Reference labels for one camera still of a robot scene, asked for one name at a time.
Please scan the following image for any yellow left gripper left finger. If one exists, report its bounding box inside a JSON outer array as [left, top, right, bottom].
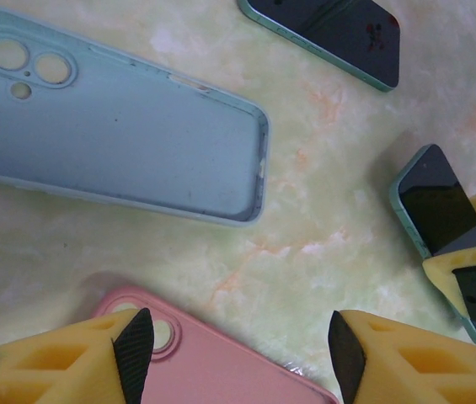
[[0, 307, 154, 404]]

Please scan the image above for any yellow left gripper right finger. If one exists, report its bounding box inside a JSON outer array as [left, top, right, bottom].
[[328, 310, 476, 404]]

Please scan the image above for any black phone with green edge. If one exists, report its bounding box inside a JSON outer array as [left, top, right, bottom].
[[388, 143, 476, 348], [236, 0, 403, 93]]

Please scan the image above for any light blue phone case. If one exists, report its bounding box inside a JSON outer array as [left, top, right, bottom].
[[0, 6, 272, 228]]

